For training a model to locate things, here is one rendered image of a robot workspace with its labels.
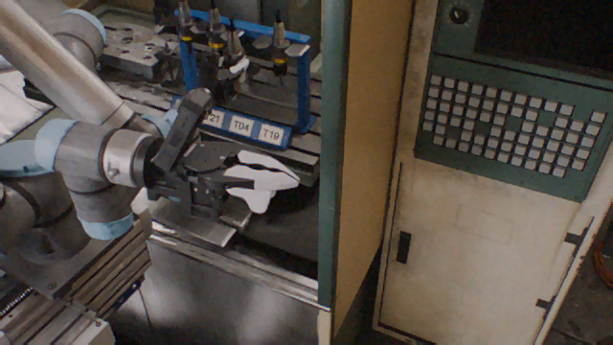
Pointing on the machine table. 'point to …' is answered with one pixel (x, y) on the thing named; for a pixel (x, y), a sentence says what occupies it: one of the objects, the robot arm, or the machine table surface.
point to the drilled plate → (147, 66)
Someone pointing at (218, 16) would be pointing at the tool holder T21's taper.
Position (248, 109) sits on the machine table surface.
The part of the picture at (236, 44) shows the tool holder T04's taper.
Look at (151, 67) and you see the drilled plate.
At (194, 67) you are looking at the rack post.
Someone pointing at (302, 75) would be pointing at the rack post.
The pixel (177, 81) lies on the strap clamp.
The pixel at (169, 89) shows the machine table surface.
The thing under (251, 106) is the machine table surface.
